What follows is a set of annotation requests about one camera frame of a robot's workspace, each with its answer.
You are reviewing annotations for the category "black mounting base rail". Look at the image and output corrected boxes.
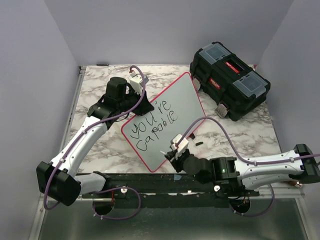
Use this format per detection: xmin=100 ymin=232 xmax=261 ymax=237
xmin=82 ymin=173 xmax=259 ymax=210

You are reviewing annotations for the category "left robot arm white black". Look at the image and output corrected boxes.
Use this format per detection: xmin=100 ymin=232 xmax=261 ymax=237
xmin=36 ymin=74 xmax=154 ymax=210

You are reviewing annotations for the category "pink-framed whiteboard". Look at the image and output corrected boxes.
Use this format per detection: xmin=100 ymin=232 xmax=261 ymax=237
xmin=121 ymin=72 xmax=205 ymax=173

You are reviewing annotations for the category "black marker cap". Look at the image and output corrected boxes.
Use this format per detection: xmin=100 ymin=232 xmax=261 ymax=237
xmin=195 ymin=141 xmax=204 ymax=146

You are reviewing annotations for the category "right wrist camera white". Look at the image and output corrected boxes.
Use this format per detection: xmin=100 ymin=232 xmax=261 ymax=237
xmin=170 ymin=134 xmax=189 ymax=158

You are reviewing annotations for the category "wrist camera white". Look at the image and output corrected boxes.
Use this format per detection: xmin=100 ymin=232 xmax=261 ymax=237
xmin=129 ymin=71 xmax=143 ymax=95
xmin=170 ymin=134 xmax=189 ymax=158

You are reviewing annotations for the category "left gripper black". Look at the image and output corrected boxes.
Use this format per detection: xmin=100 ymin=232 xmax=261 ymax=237
xmin=118 ymin=87 xmax=154 ymax=117

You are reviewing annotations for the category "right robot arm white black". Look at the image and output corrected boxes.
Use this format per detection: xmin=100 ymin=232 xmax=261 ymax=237
xmin=164 ymin=144 xmax=320 ymax=196

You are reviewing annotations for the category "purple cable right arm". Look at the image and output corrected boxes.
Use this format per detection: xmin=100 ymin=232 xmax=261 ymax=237
xmin=179 ymin=116 xmax=320 ymax=218

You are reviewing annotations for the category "blue tape piece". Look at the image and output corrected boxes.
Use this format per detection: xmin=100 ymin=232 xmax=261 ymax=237
xmin=173 ymin=174 xmax=182 ymax=181

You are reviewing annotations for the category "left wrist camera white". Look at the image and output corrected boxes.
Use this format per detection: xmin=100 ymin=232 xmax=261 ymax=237
xmin=129 ymin=71 xmax=143 ymax=95

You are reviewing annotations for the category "black toolbox with red handle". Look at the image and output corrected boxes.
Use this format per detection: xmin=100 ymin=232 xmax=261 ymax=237
xmin=189 ymin=41 xmax=271 ymax=122

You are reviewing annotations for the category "small black strip at wall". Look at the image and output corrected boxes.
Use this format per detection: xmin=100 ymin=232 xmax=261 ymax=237
xmin=96 ymin=63 xmax=109 ymax=67

